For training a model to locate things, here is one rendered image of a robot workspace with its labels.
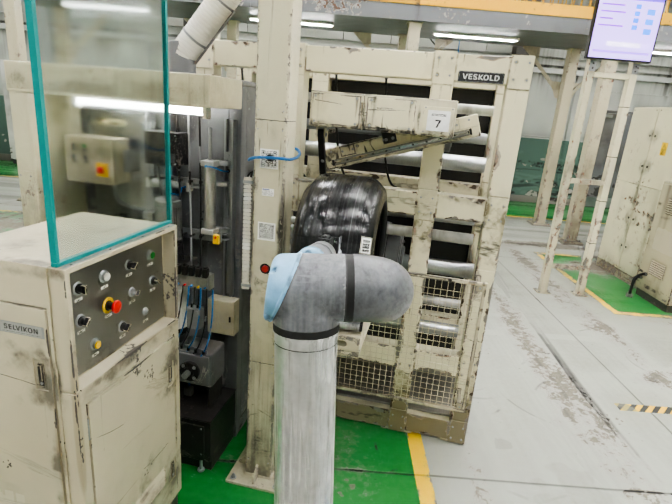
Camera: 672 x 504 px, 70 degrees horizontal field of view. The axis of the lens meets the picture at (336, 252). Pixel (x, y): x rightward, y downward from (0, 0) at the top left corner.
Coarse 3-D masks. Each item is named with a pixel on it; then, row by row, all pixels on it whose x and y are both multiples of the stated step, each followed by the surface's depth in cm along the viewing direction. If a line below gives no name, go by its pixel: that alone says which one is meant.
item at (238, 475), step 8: (240, 456) 240; (240, 464) 235; (232, 472) 229; (240, 472) 230; (248, 472) 229; (232, 480) 224; (240, 480) 225; (248, 480) 225; (256, 480) 226; (264, 480) 226; (272, 480) 226; (256, 488) 222; (264, 488) 221; (272, 488) 222
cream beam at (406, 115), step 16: (320, 96) 200; (336, 96) 199; (352, 96) 197; (368, 96) 196; (384, 96) 195; (320, 112) 202; (336, 112) 200; (352, 112) 199; (368, 112) 197; (384, 112) 196; (400, 112) 195; (416, 112) 194; (352, 128) 201; (368, 128) 199; (384, 128) 198; (400, 128) 196; (416, 128) 195
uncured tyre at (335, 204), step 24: (312, 192) 177; (336, 192) 175; (360, 192) 175; (384, 192) 188; (312, 216) 171; (336, 216) 170; (360, 216) 169; (384, 216) 207; (312, 240) 170; (360, 240) 167; (384, 240) 213
